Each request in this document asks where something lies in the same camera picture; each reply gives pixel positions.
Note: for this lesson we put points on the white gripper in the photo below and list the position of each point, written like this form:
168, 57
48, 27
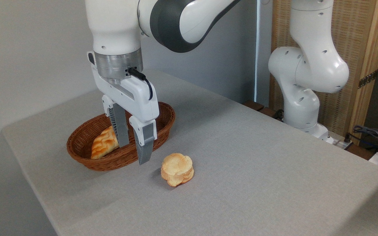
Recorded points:
141, 98

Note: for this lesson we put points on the braided golden bread loaf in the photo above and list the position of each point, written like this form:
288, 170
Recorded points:
103, 144

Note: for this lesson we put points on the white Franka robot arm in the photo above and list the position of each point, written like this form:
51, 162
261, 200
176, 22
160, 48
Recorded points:
116, 26

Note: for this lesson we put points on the round golden bread roll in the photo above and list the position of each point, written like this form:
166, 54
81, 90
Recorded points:
177, 168

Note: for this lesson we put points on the brown wicker basket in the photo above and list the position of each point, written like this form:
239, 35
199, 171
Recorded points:
87, 137

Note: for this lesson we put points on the dark wooden base block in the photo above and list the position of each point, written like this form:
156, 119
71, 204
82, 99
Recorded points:
254, 105
269, 112

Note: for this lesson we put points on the wooden woven folding screen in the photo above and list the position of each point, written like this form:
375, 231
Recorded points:
349, 32

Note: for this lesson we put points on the dark metal screen hinge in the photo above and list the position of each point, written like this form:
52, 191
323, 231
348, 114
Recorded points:
367, 79

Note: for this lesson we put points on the white vertical wall post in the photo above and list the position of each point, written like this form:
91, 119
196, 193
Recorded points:
263, 49

